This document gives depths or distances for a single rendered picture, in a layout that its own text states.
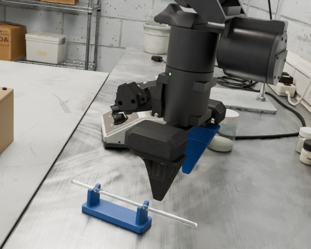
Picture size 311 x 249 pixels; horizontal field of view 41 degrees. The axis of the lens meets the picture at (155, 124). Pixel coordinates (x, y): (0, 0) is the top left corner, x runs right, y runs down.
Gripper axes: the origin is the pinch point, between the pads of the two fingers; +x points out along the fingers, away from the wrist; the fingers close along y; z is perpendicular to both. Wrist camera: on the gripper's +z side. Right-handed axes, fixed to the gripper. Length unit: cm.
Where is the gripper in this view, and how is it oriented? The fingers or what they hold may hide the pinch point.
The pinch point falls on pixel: (176, 161)
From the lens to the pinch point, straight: 53.5
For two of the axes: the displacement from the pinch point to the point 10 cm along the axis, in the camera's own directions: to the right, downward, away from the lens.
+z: -9.0, -2.4, 3.7
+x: -1.2, 9.4, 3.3
